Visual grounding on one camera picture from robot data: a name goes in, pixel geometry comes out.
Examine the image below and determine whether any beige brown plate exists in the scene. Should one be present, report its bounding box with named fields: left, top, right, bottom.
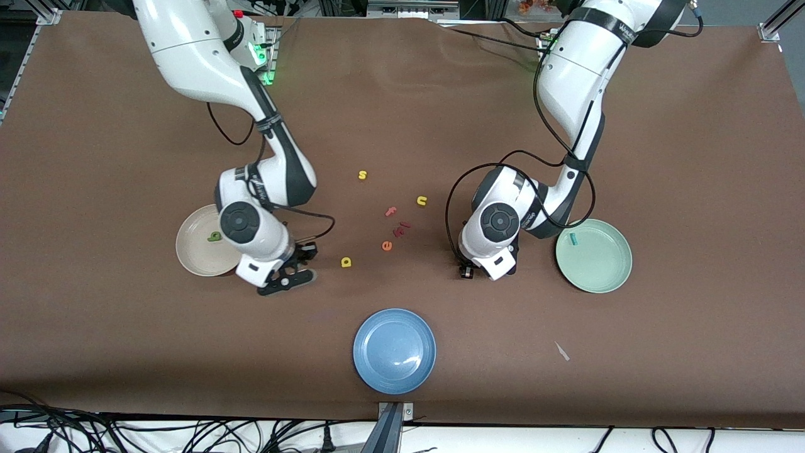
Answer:
left=175, top=203, right=252, bottom=277

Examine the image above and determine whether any blue plate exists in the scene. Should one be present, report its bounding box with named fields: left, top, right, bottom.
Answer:
left=353, top=308, right=437, bottom=396

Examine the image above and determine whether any pale green plate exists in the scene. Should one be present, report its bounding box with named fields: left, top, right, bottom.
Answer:
left=555, top=218, right=633, bottom=294

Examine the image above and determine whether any brown table cover sheet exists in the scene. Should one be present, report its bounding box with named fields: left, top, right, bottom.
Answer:
left=0, top=11, right=805, bottom=430

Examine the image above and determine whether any grey metal box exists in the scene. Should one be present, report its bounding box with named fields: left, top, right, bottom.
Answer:
left=368, top=0, right=460, bottom=20

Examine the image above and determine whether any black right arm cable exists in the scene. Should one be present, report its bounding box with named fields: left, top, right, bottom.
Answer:
left=206, top=101, right=335, bottom=243

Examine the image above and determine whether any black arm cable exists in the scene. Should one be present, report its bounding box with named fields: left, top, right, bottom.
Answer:
left=445, top=0, right=704, bottom=265
left=206, top=101, right=335, bottom=243

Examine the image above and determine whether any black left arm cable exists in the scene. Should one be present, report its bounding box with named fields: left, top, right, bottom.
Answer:
left=445, top=0, right=704, bottom=265

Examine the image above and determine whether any grey camera mount pole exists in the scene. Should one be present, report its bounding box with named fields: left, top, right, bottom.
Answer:
left=362, top=403, right=404, bottom=453

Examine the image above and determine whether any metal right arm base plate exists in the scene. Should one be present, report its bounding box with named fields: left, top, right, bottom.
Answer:
left=255, top=28, right=278, bottom=86

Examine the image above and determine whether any black table cable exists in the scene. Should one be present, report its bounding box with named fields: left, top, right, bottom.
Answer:
left=434, top=19, right=554, bottom=57

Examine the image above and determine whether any looped black floor cable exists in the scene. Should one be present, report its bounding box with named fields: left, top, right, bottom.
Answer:
left=651, top=427, right=716, bottom=453

